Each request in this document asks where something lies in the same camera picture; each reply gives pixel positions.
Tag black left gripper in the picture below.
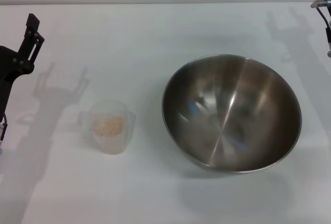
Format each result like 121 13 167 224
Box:
0 13 45 117

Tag white rice grains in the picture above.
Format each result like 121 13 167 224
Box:
93 116 124 136

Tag clear plastic measuring cup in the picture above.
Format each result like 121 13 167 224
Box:
79 99 137 155

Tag stainless steel mixing bowl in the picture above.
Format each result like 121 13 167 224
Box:
161 54 303 174

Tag right gripper cable with connector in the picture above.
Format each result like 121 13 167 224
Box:
311 0 331 57

